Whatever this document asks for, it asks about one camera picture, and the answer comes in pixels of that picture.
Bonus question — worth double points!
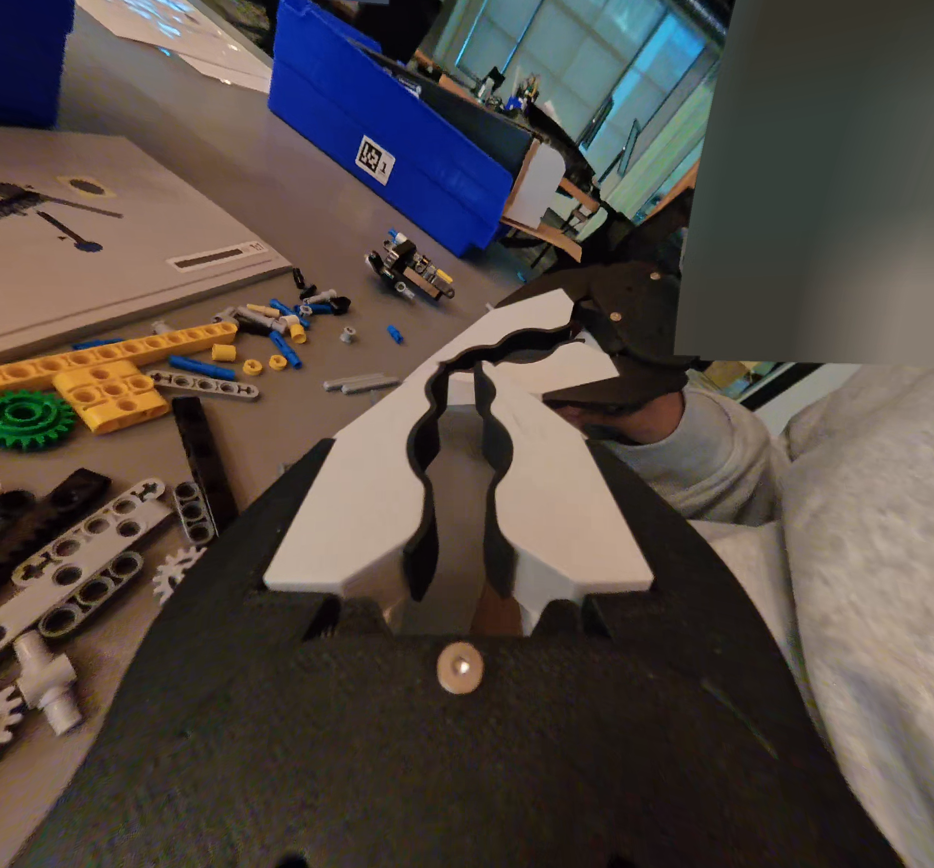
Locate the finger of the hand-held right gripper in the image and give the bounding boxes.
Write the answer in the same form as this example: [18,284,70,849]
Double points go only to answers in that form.
[496,337,623,402]
[427,288,585,376]

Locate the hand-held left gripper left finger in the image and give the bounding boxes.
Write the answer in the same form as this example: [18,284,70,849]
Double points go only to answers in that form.
[263,361,453,602]

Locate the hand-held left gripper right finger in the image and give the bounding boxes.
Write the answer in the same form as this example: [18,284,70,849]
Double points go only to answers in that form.
[473,363,655,630]

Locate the person's right forearm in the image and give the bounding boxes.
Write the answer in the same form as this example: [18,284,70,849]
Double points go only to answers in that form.
[594,387,778,526]

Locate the small black lego assembly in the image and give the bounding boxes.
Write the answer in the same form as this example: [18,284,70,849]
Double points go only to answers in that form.
[365,228,457,301]

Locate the short dark grey lego beam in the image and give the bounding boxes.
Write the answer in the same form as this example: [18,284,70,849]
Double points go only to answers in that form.
[173,480,218,545]

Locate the long black lego beam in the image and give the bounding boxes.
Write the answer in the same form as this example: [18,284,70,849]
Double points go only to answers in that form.
[171,395,239,542]

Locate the white lego gear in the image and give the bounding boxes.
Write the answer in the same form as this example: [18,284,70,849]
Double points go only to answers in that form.
[152,545,209,607]

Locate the thin grey lego liftarm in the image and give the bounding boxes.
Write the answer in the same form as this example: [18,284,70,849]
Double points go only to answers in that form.
[146,369,261,402]

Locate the blue lego axle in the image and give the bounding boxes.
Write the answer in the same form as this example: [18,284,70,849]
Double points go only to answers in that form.
[168,355,236,382]

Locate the pile of small lego pins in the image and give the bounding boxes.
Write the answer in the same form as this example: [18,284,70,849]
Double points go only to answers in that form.
[214,266,353,371]

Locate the large light grey lego liftarm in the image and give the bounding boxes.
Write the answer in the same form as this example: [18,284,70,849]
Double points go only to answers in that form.
[0,477,173,646]

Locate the long yellow lego beam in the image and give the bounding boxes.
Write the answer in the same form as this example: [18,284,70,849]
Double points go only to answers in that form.
[0,323,239,391]

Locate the black lego gear rack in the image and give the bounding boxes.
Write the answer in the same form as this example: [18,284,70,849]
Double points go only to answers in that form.
[0,467,112,586]

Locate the green lego gear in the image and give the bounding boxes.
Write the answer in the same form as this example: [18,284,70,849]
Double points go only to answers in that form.
[0,389,78,452]

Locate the light grey lego connector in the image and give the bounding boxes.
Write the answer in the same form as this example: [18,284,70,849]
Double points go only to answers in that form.
[12,630,83,735]

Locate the person's right hand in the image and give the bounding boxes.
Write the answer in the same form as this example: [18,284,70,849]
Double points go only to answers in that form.
[568,401,687,449]

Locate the black office chair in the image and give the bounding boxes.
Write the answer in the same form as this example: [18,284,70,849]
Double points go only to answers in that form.
[576,190,694,278]

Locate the wooden table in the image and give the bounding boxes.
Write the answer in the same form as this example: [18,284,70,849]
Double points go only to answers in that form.
[635,160,701,223]

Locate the blue plastic bin with label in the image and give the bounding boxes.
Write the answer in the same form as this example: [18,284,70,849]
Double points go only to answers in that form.
[269,0,514,258]

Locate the person's grey clothing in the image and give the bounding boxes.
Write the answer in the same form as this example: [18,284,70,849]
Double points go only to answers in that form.
[686,365,934,868]

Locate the grey instruction booklet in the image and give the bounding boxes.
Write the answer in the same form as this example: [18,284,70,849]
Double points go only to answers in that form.
[0,126,293,362]

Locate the white paper sheets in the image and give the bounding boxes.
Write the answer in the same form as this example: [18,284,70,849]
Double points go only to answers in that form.
[75,0,275,93]

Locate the plain blue plastic bin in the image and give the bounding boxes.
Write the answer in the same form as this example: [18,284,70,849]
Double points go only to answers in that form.
[0,0,83,130]

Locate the yellow lego frame plate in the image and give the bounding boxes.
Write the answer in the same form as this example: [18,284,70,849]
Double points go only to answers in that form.
[53,361,172,436]

